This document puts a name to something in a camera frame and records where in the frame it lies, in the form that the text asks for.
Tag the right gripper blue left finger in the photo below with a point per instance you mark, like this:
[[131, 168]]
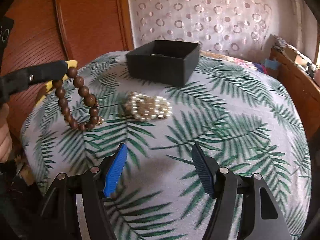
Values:
[[114, 170]]

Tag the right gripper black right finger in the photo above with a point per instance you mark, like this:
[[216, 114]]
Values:
[[206, 168]]

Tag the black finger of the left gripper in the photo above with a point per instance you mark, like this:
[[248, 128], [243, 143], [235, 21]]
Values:
[[46, 72]]

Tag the black open jewelry box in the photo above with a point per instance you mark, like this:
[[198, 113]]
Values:
[[164, 61]]

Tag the person's left hand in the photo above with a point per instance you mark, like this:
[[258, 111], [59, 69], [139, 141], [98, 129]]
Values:
[[5, 137]]

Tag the brown wooden wardrobe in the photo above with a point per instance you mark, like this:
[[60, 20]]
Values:
[[50, 30]]

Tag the palm leaf bed sheet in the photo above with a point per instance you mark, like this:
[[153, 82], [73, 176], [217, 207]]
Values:
[[244, 119]]

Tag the floral quilt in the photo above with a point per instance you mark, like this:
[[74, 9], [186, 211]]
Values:
[[246, 64]]

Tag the blue bag by bed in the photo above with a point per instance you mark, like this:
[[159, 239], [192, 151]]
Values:
[[271, 64]]

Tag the wooden side cabinet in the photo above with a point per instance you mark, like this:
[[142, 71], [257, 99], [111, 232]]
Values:
[[303, 91]]

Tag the cardboard box on cabinet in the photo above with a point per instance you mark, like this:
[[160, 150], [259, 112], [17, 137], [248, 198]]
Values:
[[295, 56]]

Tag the circle pattern sheer curtain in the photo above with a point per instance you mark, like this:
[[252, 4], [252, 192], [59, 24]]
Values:
[[240, 28]]

